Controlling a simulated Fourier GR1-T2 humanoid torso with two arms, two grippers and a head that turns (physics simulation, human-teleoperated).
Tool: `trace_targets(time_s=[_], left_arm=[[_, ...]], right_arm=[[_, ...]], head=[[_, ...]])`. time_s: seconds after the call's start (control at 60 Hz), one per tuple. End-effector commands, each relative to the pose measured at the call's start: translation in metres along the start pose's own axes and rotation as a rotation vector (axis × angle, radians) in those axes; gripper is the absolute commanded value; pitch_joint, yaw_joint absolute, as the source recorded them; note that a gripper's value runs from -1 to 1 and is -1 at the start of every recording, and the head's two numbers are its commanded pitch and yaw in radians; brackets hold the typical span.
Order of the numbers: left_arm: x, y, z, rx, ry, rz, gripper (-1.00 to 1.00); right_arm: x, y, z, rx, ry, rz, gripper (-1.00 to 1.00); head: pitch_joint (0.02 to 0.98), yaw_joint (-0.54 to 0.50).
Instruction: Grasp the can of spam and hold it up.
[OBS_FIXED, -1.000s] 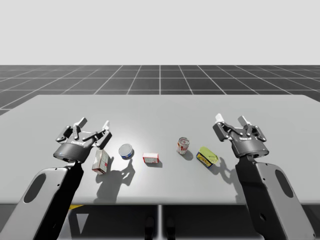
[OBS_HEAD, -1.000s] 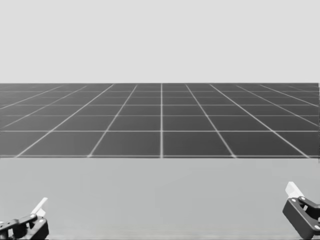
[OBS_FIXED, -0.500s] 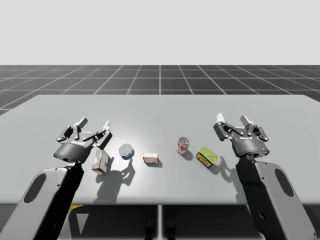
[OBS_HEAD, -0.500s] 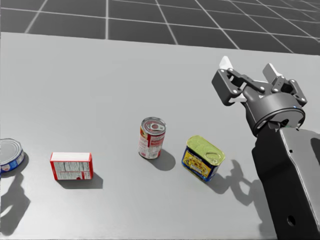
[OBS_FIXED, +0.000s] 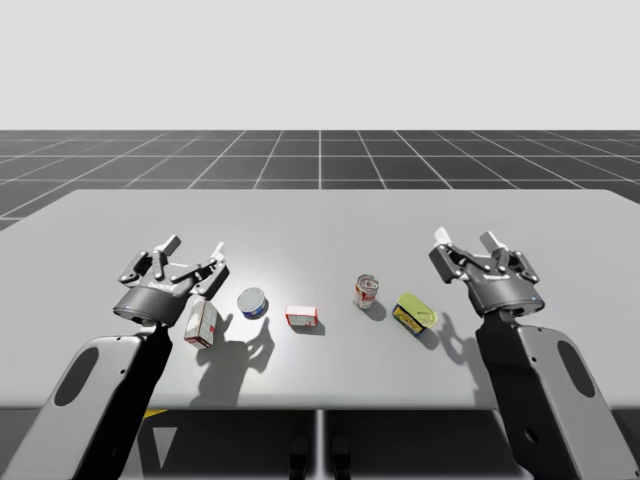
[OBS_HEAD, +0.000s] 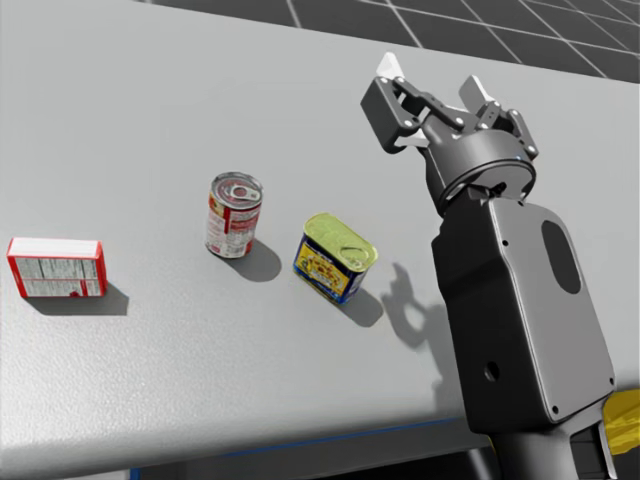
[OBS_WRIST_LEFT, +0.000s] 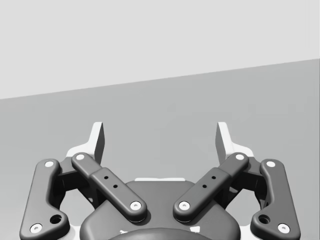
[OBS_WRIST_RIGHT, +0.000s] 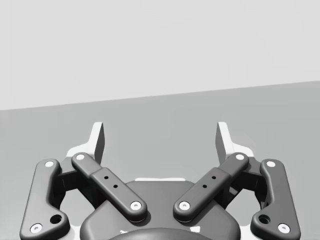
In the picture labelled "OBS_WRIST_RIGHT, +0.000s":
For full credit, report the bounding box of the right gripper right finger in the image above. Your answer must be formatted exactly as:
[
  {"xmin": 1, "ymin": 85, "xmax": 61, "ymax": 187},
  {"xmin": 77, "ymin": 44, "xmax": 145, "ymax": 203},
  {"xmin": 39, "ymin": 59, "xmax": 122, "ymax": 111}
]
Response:
[{"xmin": 172, "ymin": 121, "xmax": 302, "ymax": 240}]

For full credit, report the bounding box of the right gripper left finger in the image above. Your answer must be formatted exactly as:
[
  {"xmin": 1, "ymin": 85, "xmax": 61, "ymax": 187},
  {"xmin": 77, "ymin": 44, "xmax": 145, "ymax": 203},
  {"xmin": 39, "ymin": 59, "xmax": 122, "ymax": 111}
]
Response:
[{"xmin": 19, "ymin": 121, "xmax": 148, "ymax": 240}]

